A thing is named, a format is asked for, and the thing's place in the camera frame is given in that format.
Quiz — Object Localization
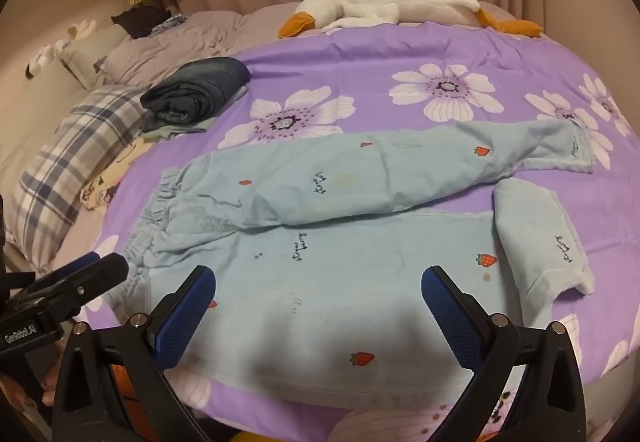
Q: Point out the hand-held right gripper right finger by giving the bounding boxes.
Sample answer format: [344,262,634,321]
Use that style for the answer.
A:
[421,265,587,442]

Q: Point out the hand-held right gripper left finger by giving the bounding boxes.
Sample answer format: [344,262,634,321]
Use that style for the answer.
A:
[51,265,217,442]

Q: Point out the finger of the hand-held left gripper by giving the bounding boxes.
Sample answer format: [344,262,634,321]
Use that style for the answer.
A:
[50,251,101,281]
[31,253,130,319]

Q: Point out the beige bed sheet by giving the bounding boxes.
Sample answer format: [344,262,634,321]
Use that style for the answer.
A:
[0,10,151,273]

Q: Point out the yellow cartoon print cloth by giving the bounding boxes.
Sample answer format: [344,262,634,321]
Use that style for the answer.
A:
[80,139,143,213]

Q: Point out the plaid pillow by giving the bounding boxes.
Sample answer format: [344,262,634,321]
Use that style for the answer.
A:
[12,85,151,270]

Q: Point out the folded dark denim jeans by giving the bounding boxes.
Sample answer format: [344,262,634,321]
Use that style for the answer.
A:
[140,56,251,127]

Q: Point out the small white plush toy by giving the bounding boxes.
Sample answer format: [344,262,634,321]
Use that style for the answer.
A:
[25,19,97,77]

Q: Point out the black cloth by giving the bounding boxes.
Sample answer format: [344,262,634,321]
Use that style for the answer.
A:
[111,5,173,40]

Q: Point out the grey duvet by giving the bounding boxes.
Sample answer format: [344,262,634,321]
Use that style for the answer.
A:
[65,1,306,89]

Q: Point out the purple floral blanket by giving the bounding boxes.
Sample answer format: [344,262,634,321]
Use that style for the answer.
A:
[75,20,640,442]

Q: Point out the white goose plush toy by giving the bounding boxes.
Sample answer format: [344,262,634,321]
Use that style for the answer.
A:
[278,0,545,39]

